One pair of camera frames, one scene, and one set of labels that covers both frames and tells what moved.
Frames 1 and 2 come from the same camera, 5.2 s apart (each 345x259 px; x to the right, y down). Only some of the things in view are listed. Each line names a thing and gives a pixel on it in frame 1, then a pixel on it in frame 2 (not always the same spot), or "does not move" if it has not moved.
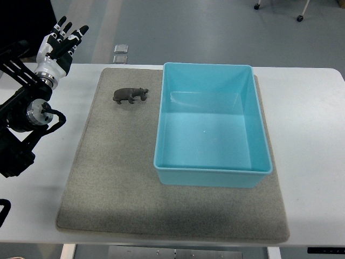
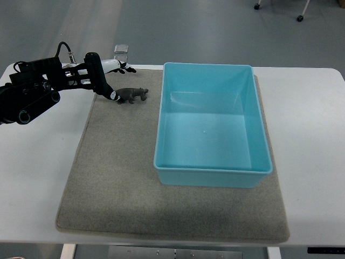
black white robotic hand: x=54 y=54 to x=90 y=74
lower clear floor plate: x=120 y=59 does not move
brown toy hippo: x=122 y=94 does not move
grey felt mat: x=114 y=189 does not move
